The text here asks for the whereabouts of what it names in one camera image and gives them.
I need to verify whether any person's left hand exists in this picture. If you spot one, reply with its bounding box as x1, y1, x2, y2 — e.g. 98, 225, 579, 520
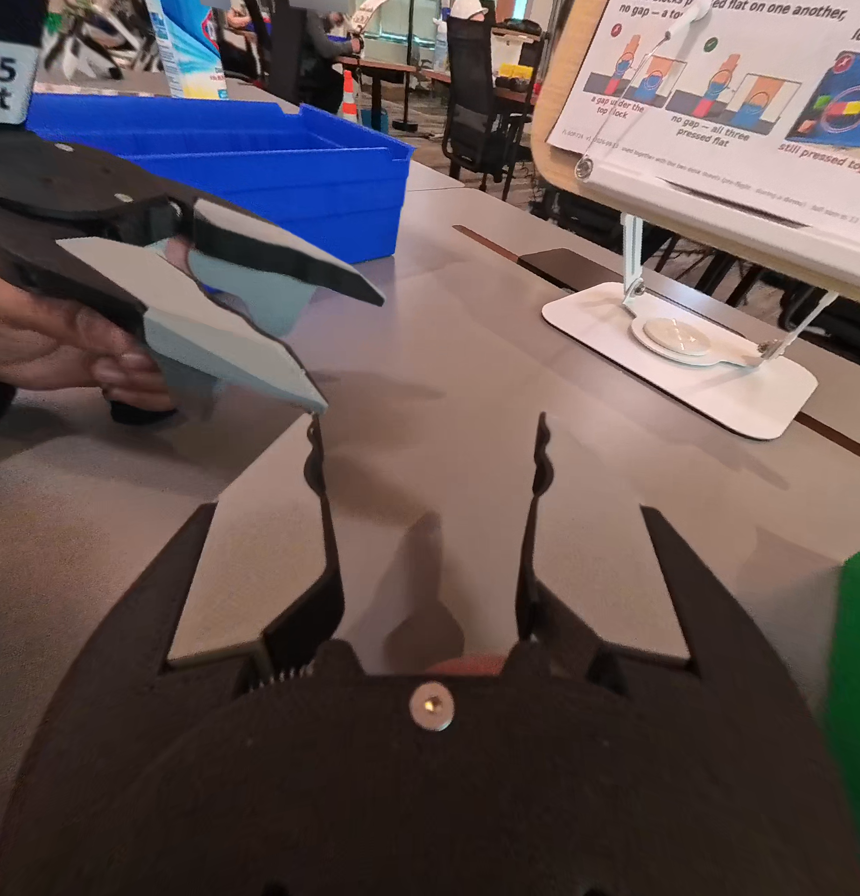
0, 252, 179, 414

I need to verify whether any laminated instruction sheet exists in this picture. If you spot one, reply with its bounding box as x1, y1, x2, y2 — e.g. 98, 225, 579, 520
550, 0, 860, 232

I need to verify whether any green plastic bin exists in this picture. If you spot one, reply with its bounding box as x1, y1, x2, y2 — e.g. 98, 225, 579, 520
823, 544, 860, 841

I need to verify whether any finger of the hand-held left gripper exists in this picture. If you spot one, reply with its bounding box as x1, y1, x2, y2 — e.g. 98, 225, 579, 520
190, 196, 386, 340
56, 236, 330, 424

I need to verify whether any blue plastic bin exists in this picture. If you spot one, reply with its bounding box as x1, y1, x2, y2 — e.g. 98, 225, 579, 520
24, 94, 414, 267

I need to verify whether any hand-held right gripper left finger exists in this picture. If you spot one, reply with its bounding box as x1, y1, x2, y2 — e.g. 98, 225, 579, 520
169, 415, 345, 673

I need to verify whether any wooden document stand white base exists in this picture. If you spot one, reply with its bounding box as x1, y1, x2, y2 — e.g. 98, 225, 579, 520
531, 0, 860, 442

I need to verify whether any blue white wipes canister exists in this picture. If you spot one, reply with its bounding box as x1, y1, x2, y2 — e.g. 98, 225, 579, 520
146, 0, 229, 100

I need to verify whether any black office chair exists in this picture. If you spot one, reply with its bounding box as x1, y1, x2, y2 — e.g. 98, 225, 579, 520
442, 14, 532, 186

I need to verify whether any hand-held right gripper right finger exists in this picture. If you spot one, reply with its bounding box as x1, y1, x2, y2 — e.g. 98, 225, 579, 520
513, 412, 691, 677

